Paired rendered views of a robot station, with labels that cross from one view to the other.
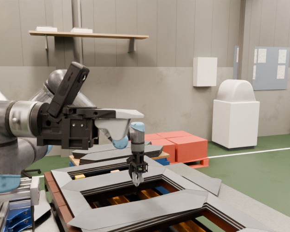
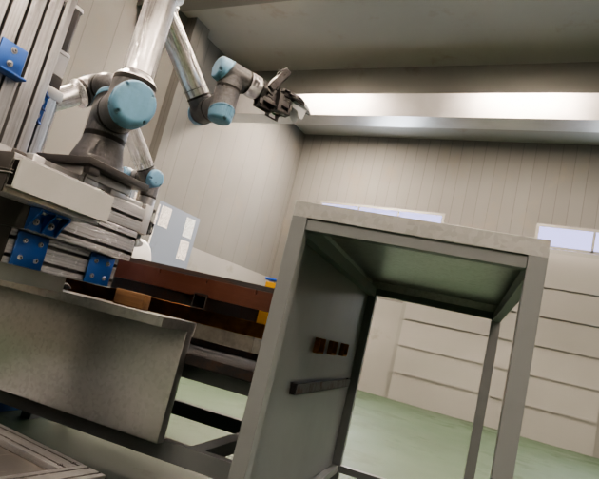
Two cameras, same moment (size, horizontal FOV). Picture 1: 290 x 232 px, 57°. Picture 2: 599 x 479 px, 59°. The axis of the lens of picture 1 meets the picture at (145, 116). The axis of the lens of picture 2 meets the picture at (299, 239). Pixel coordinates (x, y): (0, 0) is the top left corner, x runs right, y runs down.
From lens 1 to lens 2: 158 cm
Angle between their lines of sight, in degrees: 47
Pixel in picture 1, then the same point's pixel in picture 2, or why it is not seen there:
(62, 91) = (280, 79)
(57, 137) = (271, 103)
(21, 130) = (258, 87)
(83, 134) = (287, 106)
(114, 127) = (300, 111)
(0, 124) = (248, 78)
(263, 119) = not seen: hidden behind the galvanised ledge
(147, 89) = not seen: outside the picture
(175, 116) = not seen: hidden behind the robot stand
